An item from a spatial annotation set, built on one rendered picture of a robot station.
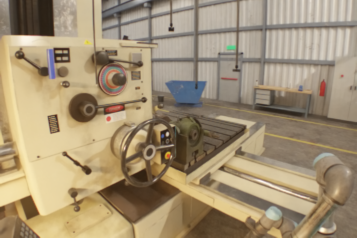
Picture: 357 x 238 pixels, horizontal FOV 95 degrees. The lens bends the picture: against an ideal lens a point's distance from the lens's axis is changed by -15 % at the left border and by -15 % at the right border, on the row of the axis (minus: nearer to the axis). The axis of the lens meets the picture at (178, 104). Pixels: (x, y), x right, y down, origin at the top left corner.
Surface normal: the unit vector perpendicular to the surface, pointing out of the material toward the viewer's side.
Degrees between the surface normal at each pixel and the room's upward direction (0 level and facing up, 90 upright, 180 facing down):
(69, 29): 90
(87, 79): 90
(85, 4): 90
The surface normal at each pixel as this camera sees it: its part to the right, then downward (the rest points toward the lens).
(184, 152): -0.65, 0.17
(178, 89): -0.21, 0.22
